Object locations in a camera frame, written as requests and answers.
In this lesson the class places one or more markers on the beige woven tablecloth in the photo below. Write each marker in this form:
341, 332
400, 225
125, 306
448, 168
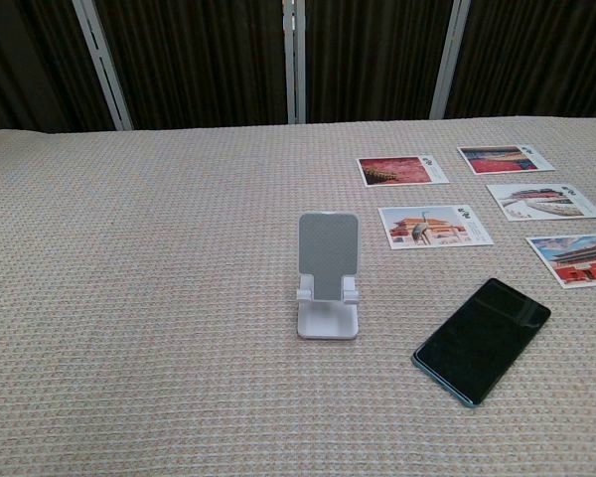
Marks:
154, 298

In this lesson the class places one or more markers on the postcard with snowy palace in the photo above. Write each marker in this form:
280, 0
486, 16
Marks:
541, 201

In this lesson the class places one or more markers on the black smartphone teal edge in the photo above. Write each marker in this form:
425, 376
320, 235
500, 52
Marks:
482, 343

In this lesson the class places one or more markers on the postcard with red gate tower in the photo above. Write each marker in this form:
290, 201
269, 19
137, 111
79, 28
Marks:
576, 261

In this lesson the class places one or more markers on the white folding phone stand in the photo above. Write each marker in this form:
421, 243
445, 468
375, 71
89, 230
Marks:
328, 253

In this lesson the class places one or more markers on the postcard with red palace roofs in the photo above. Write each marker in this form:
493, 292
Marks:
496, 159

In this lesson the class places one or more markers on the postcard with red wall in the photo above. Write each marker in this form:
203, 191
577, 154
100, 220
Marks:
395, 171

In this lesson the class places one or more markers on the white partition frame post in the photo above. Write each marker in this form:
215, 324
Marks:
293, 59
102, 64
449, 59

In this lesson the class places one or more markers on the orange palace gate postcard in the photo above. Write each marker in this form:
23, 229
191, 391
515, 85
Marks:
432, 226

